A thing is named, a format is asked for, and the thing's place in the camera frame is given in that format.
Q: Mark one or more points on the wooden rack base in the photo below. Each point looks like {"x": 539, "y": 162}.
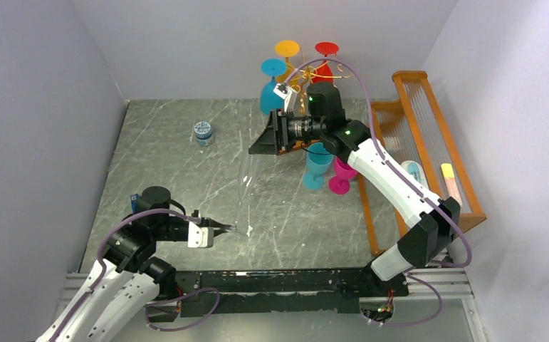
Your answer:
{"x": 292, "y": 148}

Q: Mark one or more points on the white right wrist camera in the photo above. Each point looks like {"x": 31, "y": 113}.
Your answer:
{"x": 287, "y": 94}

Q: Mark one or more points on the gold wire glass rack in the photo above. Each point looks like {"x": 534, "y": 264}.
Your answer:
{"x": 302, "y": 78}

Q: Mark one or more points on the dark blue wine glass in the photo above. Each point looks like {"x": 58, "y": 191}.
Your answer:
{"x": 268, "y": 100}

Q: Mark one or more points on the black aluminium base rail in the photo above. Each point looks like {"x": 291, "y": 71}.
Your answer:
{"x": 343, "y": 290}

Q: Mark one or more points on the yellow wine glass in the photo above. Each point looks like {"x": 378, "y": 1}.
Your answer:
{"x": 286, "y": 49}

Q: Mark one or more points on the blue clip tool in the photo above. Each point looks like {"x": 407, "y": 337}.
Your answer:
{"x": 133, "y": 202}

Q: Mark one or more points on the wooden tiered shelf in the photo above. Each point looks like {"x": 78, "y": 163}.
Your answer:
{"x": 413, "y": 127}

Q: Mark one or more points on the blue cleaning gel jar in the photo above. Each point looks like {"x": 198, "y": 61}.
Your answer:
{"x": 203, "y": 133}

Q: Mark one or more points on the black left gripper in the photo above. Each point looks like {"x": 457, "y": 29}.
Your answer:
{"x": 215, "y": 224}

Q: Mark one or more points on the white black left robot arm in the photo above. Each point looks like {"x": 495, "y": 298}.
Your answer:
{"x": 126, "y": 276}

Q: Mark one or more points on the red wine glass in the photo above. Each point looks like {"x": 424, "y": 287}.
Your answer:
{"x": 323, "y": 72}

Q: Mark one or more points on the clear wine glass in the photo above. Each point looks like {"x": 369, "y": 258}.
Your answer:
{"x": 248, "y": 175}

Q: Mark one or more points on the blue blister pack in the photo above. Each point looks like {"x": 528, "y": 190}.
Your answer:
{"x": 416, "y": 171}

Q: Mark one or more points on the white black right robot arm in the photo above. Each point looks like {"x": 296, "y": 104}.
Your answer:
{"x": 432, "y": 221}

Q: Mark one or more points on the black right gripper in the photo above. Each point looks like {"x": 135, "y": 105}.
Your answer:
{"x": 280, "y": 132}

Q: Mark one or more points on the yellow orange marker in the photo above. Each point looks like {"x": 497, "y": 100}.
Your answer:
{"x": 451, "y": 183}

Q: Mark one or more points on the pink wine glass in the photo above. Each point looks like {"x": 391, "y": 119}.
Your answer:
{"x": 339, "y": 184}

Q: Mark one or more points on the light blue wine glass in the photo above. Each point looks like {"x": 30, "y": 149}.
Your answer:
{"x": 318, "y": 162}

